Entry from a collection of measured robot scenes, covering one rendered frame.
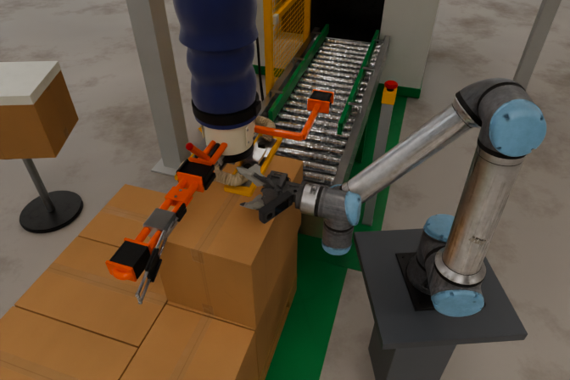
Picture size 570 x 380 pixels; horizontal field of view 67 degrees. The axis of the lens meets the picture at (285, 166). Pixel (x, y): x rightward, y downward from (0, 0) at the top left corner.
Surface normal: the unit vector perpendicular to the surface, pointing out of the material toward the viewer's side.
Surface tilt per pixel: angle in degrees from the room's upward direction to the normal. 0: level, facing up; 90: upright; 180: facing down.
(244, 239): 0
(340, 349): 0
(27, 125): 90
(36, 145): 90
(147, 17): 90
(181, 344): 0
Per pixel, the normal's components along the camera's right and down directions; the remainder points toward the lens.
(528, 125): -0.11, 0.50
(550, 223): 0.00, -0.78
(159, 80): -0.30, 0.60
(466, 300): -0.10, 0.67
